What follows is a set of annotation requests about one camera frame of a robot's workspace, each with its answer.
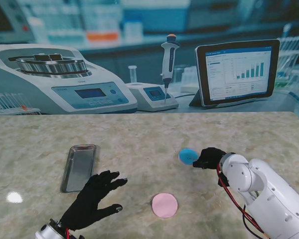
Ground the blue round lid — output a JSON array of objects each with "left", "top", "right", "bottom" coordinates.
[{"left": 177, "top": 148, "right": 199, "bottom": 166}]

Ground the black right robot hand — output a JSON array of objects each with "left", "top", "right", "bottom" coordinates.
[{"left": 192, "top": 147, "right": 227, "bottom": 171}]

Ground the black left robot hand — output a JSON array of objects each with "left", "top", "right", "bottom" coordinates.
[{"left": 59, "top": 170, "right": 129, "bottom": 231}]

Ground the stainless steel tray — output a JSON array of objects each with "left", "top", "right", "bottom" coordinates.
[{"left": 59, "top": 144, "right": 98, "bottom": 194}]

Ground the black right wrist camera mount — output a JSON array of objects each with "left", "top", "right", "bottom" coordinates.
[{"left": 218, "top": 171, "right": 230, "bottom": 187}]

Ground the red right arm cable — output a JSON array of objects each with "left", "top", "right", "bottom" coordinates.
[{"left": 217, "top": 164, "right": 270, "bottom": 239}]

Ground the printed laboratory backdrop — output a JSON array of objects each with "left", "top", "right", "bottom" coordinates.
[{"left": 0, "top": 0, "right": 299, "bottom": 118}]

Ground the pink culture dish lid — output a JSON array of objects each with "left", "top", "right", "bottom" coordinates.
[{"left": 151, "top": 192, "right": 179, "bottom": 219}]

